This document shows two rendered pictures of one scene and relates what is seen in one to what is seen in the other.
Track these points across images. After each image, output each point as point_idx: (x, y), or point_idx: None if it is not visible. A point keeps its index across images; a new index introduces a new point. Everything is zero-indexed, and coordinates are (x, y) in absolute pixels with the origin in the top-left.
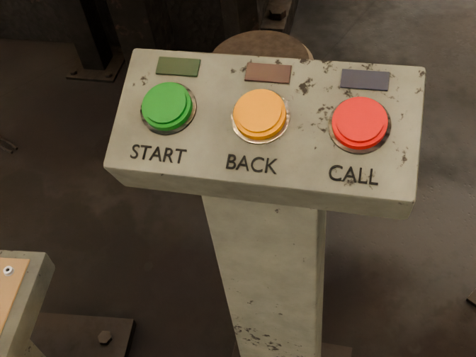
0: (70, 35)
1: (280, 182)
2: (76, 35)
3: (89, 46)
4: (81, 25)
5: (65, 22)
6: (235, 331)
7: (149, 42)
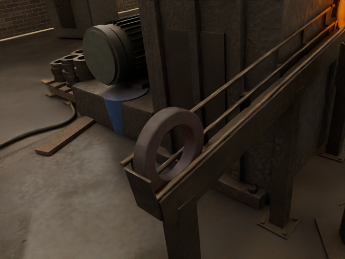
0: (340, 139)
1: None
2: (342, 137)
3: (342, 141)
4: (344, 130)
5: (342, 132)
6: None
7: None
